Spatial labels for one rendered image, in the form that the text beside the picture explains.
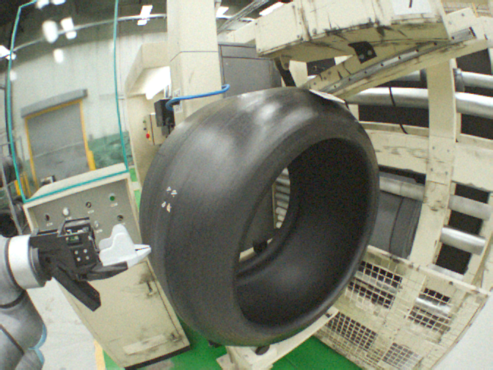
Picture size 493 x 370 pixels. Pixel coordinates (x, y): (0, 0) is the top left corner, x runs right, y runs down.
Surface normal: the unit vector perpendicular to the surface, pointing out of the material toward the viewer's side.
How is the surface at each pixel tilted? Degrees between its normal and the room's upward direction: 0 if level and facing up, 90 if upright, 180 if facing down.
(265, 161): 81
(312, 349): 0
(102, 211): 90
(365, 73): 90
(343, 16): 90
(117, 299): 90
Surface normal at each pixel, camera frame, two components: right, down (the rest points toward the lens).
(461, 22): -0.82, 0.25
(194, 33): 0.56, 0.21
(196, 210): -0.18, -0.08
